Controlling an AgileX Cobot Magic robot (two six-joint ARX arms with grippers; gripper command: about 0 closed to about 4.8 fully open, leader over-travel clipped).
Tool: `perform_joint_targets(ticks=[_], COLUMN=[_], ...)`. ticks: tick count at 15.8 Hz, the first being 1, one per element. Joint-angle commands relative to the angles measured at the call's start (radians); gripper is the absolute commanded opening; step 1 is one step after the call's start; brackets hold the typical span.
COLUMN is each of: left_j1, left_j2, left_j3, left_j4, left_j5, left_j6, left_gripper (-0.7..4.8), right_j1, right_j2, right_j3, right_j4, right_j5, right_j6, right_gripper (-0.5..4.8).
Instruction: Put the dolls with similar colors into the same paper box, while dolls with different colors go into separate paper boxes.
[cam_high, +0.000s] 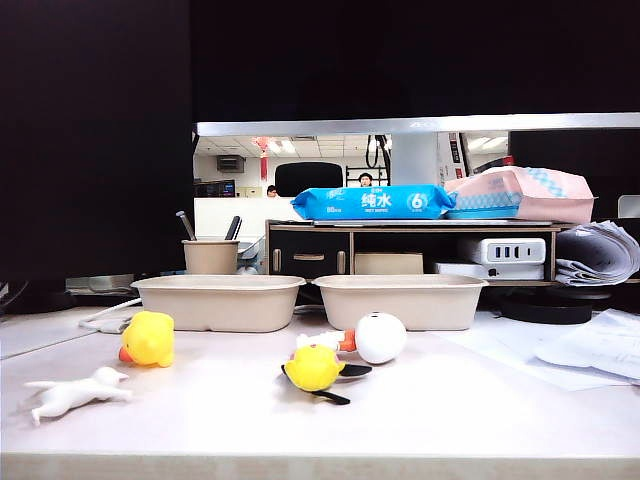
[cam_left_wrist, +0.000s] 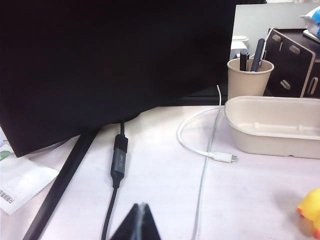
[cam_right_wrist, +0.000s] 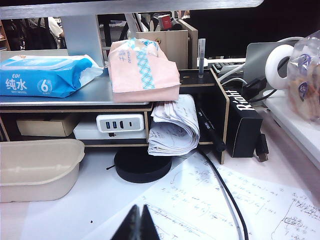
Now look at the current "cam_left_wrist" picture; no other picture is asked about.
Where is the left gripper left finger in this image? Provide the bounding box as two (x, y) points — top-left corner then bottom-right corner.
(109, 203), (142, 240)

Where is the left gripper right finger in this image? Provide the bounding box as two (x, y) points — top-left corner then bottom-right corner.
(136, 203), (161, 240)

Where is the yellow rubber duck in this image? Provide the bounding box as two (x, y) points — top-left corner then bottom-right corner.
(296, 187), (320, 238)

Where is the beige paper box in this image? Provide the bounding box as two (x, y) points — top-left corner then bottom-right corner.
(224, 95), (320, 160)

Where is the black flat bar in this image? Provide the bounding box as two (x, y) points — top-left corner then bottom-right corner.
(21, 128), (101, 240)

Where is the white printed packet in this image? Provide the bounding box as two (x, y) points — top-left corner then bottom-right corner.
(0, 157), (60, 216)

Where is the green white packet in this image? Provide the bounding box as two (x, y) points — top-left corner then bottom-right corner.
(0, 129), (16, 163)

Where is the large black monitor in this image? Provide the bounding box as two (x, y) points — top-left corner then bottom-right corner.
(0, 0), (237, 158)

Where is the beige paper cup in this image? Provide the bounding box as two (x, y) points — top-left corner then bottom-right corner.
(226, 58), (275, 101)

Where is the white plastic object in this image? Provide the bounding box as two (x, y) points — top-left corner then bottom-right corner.
(230, 34), (250, 60)

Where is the black flat pen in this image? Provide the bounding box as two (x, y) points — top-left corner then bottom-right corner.
(249, 37), (266, 73)

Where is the black wooden desk organizer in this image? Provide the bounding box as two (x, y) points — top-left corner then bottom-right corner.
(262, 27), (320, 99)

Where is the blue wet wipes pack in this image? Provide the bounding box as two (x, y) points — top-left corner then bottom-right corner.
(299, 6), (320, 42)

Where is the black cable grey adapter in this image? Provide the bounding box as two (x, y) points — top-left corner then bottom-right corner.
(99, 119), (130, 240)

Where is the thin white cable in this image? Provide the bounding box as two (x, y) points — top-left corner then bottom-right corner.
(192, 84), (224, 240)

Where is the white USB cable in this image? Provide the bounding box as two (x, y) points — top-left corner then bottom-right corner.
(176, 104), (240, 166)

